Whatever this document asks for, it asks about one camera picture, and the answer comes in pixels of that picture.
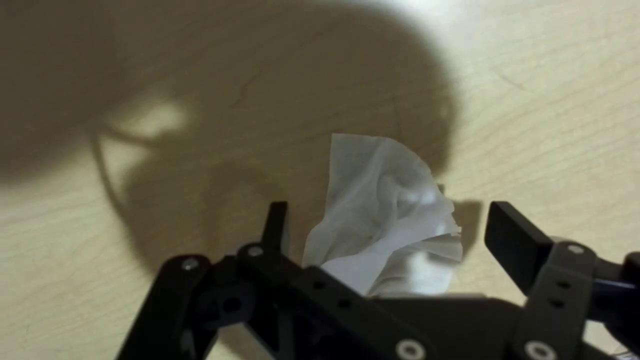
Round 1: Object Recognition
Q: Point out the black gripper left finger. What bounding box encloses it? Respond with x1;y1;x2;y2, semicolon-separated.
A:
117;200;427;360

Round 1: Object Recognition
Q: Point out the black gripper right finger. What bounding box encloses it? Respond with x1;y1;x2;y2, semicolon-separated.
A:
483;200;640;360

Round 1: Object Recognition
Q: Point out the white paper napkin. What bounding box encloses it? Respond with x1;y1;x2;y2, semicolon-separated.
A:
301;132;466;297

